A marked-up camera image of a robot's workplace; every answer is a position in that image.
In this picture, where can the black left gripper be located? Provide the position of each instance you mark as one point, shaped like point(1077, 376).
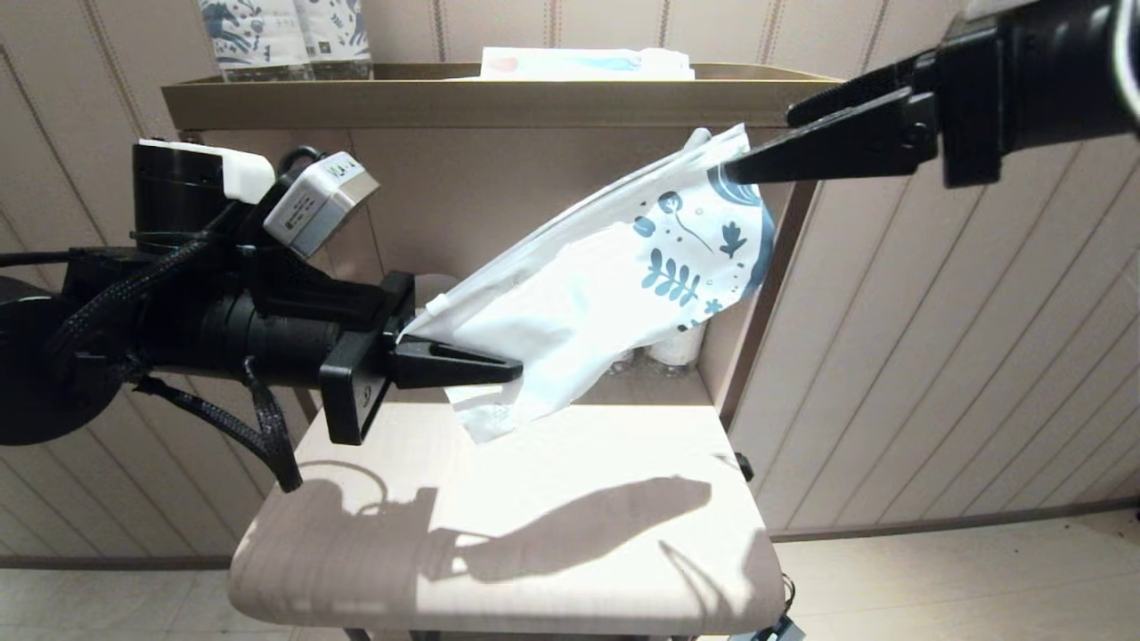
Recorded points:
point(267, 329)

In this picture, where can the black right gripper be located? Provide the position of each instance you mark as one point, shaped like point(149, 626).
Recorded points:
point(1051, 71)

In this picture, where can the white floral plastic bag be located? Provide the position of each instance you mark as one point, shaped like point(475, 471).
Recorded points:
point(579, 294)

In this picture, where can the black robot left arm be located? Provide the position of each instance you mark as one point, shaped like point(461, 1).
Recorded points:
point(53, 356)

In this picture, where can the white ribbed mug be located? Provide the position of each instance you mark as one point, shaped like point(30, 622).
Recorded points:
point(436, 287)

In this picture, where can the clear plastic water bottle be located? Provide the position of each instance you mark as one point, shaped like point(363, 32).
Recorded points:
point(677, 349)
point(623, 362)

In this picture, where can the beige wooden shelf cabinet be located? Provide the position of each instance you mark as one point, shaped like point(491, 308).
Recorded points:
point(534, 534)

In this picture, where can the white blue flat packet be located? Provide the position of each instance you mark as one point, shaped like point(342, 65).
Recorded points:
point(579, 62)

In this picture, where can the black angled power plug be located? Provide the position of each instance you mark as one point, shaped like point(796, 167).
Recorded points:
point(745, 466)

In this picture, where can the blue floral print pouch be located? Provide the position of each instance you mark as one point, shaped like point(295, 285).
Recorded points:
point(343, 36)
point(254, 40)

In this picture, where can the grey blue floor device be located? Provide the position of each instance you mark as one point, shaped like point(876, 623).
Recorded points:
point(779, 630)

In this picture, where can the white right camera bracket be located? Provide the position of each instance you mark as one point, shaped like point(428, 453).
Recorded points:
point(997, 7)

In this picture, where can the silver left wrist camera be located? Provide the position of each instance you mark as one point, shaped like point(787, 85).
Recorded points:
point(312, 205)

